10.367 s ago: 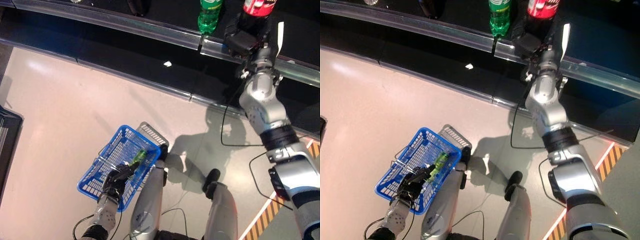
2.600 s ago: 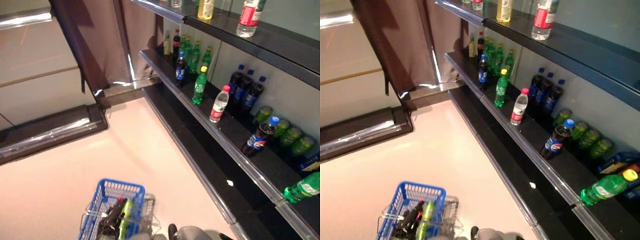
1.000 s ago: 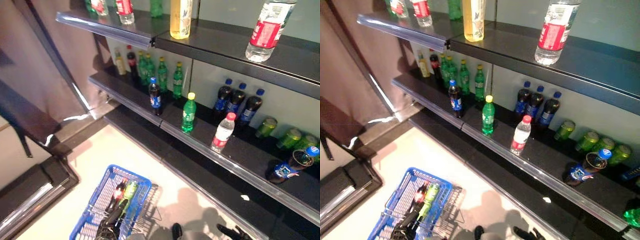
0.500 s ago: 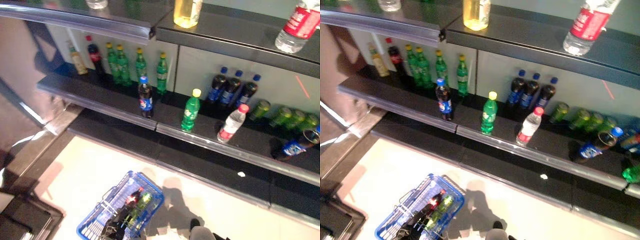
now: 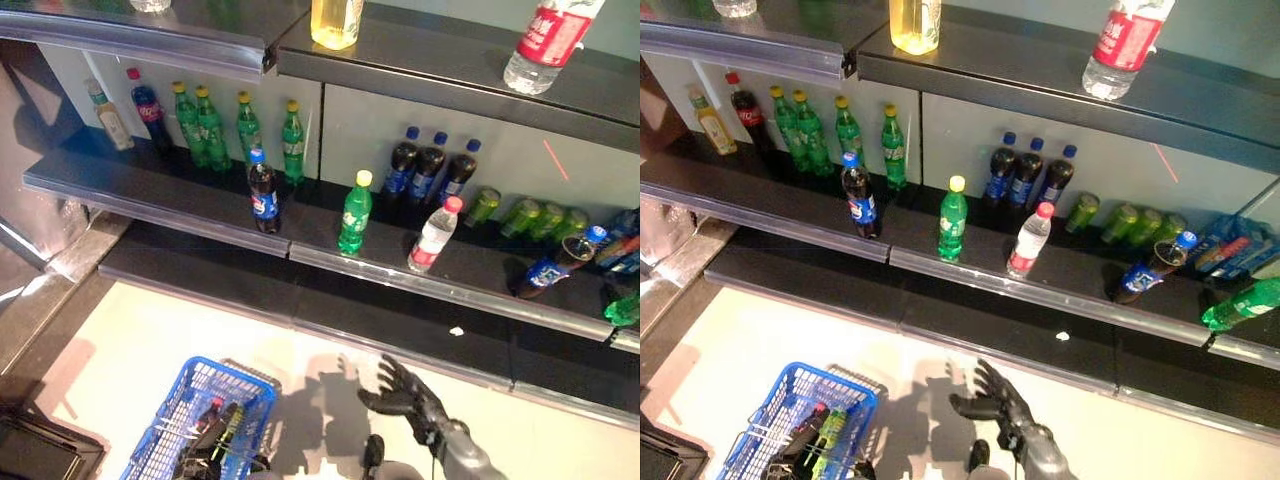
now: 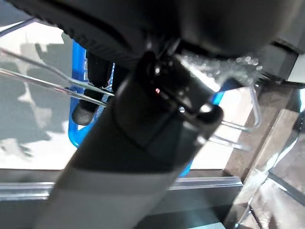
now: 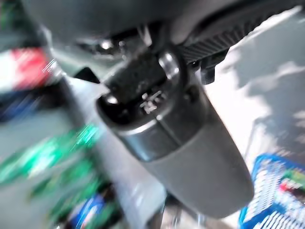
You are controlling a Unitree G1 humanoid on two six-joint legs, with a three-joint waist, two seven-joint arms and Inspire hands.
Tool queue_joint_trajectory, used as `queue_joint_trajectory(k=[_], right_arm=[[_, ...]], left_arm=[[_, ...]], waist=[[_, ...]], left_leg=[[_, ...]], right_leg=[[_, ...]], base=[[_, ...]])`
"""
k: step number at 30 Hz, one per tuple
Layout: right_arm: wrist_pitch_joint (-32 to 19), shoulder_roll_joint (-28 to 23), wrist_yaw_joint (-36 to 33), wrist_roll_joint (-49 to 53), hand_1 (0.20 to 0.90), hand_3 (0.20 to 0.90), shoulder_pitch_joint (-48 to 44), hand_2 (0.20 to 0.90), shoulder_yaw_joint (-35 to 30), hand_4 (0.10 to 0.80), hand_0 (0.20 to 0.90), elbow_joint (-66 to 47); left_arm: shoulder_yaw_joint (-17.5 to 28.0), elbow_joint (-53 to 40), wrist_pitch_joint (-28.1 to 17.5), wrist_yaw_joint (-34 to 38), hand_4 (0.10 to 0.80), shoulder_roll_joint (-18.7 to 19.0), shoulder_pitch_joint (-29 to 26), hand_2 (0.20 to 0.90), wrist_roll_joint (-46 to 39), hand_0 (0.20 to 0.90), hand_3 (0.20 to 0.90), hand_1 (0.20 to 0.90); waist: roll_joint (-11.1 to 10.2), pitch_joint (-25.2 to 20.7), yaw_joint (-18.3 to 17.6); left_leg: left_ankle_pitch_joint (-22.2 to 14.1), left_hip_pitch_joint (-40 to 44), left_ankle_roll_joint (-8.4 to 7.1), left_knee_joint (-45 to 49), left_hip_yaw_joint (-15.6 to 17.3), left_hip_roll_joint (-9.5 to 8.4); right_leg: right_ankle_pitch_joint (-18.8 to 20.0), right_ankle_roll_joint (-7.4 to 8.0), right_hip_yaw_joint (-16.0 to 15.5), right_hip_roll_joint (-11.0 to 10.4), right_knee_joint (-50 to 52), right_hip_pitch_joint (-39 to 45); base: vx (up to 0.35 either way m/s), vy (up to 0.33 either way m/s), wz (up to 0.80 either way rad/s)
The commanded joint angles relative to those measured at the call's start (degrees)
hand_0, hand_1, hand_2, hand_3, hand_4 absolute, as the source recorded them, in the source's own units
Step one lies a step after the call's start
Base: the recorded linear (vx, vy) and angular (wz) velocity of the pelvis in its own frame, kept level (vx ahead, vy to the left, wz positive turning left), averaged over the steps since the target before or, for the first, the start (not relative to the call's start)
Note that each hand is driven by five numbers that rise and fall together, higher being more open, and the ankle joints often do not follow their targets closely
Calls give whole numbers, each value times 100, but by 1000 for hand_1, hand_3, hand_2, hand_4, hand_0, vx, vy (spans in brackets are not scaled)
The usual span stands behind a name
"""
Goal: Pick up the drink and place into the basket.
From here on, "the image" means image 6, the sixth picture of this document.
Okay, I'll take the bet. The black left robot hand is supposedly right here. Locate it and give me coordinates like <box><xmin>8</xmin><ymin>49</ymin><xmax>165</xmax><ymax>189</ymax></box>
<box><xmin>4</xmin><ymin>0</ymin><xmax>305</xmax><ymax>229</ymax></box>

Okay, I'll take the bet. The blue plastic shopping basket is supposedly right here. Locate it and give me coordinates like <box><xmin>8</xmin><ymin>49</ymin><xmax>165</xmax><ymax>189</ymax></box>
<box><xmin>68</xmin><ymin>39</ymin><xmax>226</xmax><ymax>178</ymax></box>

